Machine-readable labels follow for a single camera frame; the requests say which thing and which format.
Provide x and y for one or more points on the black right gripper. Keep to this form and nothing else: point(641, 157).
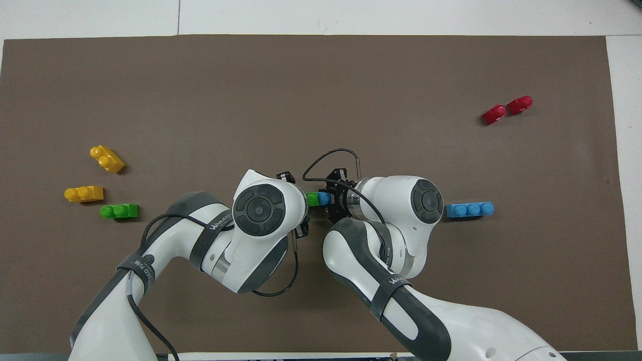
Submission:
point(341, 200)

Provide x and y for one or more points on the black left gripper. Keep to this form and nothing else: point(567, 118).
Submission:
point(286, 176)

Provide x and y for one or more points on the blue three-stud toy block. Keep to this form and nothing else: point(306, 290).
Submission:
point(324, 198)
point(470, 209)

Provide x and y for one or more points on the green two-stud toy block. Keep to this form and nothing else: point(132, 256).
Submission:
point(312, 199)
point(119, 211)

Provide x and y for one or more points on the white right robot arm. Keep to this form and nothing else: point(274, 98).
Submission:
point(401, 240)

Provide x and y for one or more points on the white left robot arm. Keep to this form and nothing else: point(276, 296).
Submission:
point(210, 235)

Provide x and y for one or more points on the yellow two-stud toy block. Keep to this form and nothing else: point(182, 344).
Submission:
point(106, 159)
point(84, 193)

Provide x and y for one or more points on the red one-stud toy block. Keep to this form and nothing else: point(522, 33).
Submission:
point(494, 114)
point(519, 105)

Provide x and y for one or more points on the brown paper mat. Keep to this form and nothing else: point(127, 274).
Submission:
point(321, 100)

